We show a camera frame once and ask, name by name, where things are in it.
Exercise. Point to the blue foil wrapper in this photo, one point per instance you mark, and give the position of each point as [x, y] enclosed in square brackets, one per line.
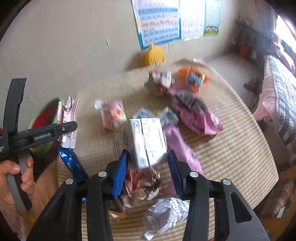
[72, 162]

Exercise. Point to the orange snack wrapper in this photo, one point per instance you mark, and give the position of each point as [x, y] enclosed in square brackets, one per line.
[191, 79]

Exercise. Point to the crumpled silver snack bag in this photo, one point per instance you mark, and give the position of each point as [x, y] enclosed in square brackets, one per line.
[159, 81]

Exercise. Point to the person's left hand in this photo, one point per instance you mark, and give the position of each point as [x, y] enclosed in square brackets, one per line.
[12, 178]

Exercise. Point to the white paper ball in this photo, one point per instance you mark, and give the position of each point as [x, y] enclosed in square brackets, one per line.
[164, 215]

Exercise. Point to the yellow duck toy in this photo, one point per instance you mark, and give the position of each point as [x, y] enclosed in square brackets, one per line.
[155, 56]

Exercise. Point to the pink drink pouch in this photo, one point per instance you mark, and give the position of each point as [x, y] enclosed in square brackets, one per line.
[113, 113]

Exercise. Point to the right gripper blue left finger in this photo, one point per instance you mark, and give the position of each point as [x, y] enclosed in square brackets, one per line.
[116, 172]

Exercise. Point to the white chart wall poster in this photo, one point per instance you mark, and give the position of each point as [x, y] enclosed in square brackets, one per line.
[192, 19]

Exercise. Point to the green number wall poster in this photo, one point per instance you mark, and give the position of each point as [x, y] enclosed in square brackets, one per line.
[212, 18]

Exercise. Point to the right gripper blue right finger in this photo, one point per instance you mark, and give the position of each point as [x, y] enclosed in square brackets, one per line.
[179, 171]

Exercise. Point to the crumpled brown pink paper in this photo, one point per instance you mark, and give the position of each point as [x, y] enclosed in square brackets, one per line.
[139, 185]

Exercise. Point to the blue white wrapper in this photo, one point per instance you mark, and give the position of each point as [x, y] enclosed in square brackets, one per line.
[166, 116]

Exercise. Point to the dark shoes on floor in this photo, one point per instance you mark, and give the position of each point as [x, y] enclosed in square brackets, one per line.
[252, 85]

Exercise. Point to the white carton box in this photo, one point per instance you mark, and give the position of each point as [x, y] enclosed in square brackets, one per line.
[146, 145]

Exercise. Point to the dark metal shelf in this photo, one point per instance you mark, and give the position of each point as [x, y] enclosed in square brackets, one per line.
[257, 42]

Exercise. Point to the red container on shelf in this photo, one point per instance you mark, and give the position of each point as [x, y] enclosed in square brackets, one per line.
[243, 52]

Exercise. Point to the bed with plaid sheet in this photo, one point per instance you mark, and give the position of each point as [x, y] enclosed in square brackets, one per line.
[277, 102]

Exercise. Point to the pink plastic bag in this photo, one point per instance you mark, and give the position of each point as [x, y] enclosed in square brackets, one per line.
[197, 117]

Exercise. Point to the green red trash bin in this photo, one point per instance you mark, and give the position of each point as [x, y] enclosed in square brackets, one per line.
[46, 116]

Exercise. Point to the pink white milk carton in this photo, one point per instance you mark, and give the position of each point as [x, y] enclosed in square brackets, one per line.
[66, 113]

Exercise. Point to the blue pinyin wall poster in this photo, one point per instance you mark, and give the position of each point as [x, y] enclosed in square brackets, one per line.
[158, 22]

